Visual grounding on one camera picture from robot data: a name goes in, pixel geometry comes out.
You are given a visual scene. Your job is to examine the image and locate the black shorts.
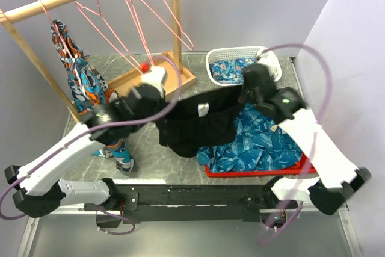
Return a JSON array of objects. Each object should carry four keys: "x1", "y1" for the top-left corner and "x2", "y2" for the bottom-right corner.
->
[{"x1": 155, "y1": 85, "x2": 244, "y2": 158}]

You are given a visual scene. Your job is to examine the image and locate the pink wire hanger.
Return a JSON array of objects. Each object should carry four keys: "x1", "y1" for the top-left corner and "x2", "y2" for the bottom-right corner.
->
[
  {"x1": 125, "y1": 0, "x2": 154, "y2": 66},
  {"x1": 129, "y1": 0, "x2": 194, "y2": 51},
  {"x1": 75, "y1": 0, "x2": 143, "y2": 75}
]

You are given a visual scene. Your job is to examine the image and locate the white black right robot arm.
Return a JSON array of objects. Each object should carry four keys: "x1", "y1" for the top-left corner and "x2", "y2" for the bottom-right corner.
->
[{"x1": 241, "y1": 64, "x2": 371, "y2": 215}]

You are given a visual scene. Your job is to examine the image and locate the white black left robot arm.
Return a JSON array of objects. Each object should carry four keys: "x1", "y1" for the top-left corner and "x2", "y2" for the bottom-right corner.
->
[{"x1": 4, "y1": 82, "x2": 169, "y2": 218}]

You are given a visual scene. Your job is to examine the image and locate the blue floral shorts in basket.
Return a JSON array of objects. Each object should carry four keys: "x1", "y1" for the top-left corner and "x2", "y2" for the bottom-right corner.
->
[{"x1": 209, "y1": 58, "x2": 255, "y2": 85}]

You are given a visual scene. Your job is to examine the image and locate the orange blue patterned shorts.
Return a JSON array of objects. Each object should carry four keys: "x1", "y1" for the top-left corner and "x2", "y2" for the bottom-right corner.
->
[{"x1": 51, "y1": 20, "x2": 134, "y2": 172}]

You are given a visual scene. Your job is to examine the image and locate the blue leaf-print shorts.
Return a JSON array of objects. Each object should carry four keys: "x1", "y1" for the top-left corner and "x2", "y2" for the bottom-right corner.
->
[{"x1": 196, "y1": 104, "x2": 302, "y2": 173}]

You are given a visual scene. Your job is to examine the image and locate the pink hanger holding shorts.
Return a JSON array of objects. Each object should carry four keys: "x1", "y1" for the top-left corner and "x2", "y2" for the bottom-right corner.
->
[{"x1": 38, "y1": 0, "x2": 74, "y2": 59}]

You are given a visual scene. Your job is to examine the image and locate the white plastic basket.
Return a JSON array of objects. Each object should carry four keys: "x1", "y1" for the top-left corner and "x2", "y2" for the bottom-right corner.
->
[{"x1": 206, "y1": 46, "x2": 282, "y2": 87}]

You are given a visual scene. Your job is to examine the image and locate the wooden clothes rack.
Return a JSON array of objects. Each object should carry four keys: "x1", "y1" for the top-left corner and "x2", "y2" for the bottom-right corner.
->
[{"x1": 1, "y1": 0, "x2": 196, "y2": 122}]

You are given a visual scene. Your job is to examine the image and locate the red plastic tray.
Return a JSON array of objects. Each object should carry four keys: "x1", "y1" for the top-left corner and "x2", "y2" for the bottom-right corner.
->
[{"x1": 205, "y1": 155, "x2": 307, "y2": 178}]

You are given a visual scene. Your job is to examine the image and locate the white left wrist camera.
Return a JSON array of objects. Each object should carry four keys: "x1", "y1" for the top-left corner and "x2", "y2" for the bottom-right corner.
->
[{"x1": 141, "y1": 66, "x2": 168, "y2": 87}]

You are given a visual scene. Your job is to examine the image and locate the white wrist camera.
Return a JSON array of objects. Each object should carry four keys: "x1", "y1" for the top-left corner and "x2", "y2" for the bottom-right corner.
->
[
  {"x1": 141, "y1": 66, "x2": 168, "y2": 87},
  {"x1": 256, "y1": 48, "x2": 279, "y2": 79}
]

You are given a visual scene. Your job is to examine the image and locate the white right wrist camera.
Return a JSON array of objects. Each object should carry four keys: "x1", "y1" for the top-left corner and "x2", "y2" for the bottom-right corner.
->
[{"x1": 256, "y1": 48, "x2": 279, "y2": 79}]

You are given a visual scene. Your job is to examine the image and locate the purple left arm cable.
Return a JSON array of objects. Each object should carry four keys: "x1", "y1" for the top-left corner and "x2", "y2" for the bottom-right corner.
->
[{"x1": 0, "y1": 55, "x2": 183, "y2": 236}]

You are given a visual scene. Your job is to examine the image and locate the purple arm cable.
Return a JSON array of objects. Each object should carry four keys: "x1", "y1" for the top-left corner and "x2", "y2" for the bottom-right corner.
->
[
  {"x1": 0, "y1": 55, "x2": 183, "y2": 236},
  {"x1": 257, "y1": 43, "x2": 334, "y2": 246}
]

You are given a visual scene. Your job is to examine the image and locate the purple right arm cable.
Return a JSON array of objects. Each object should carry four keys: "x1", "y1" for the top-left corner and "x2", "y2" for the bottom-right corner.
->
[{"x1": 257, "y1": 43, "x2": 334, "y2": 246}]

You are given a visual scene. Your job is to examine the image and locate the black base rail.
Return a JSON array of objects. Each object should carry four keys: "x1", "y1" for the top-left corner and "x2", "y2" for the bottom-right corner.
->
[{"x1": 83, "y1": 183, "x2": 289, "y2": 231}]

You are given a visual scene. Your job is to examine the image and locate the aluminium frame rail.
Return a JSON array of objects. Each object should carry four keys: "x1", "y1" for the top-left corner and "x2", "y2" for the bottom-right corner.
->
[{"x1": 19, "y1": 202, "x2": 362, "y2": 256}]

